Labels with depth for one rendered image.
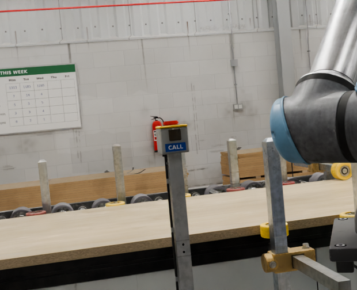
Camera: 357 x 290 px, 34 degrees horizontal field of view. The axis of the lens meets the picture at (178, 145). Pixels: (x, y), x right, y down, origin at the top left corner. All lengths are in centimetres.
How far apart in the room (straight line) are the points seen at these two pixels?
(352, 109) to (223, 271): 96
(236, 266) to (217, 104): 725
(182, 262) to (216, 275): 28
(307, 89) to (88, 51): 773
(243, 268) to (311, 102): 91
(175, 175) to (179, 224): 12
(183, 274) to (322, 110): 71
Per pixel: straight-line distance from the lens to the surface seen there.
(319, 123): 94
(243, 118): 907
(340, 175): 259
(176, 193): 147
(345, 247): 86
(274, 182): 154
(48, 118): 853
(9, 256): 169
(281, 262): 157
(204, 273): 176
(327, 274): 141
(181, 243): 149
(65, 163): 857
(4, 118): 854
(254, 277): 180
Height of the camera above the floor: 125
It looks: 3 degrees down
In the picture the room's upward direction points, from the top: 5 degrees counter-clockwise
